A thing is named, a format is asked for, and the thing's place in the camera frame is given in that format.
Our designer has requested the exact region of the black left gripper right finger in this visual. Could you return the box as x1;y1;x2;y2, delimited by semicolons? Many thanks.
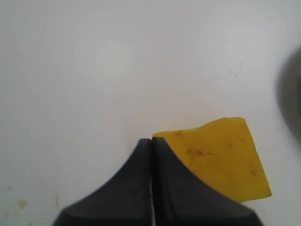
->
151;137;262;226

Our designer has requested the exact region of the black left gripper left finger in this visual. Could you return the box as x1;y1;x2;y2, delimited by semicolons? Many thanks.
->
53;138;152;226

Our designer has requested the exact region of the yellow sponge block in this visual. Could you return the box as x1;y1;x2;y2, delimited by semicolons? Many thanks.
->
153;117;272;203

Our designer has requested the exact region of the round stainless steel pan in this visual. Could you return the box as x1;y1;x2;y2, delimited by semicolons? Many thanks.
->
276;48;301;144

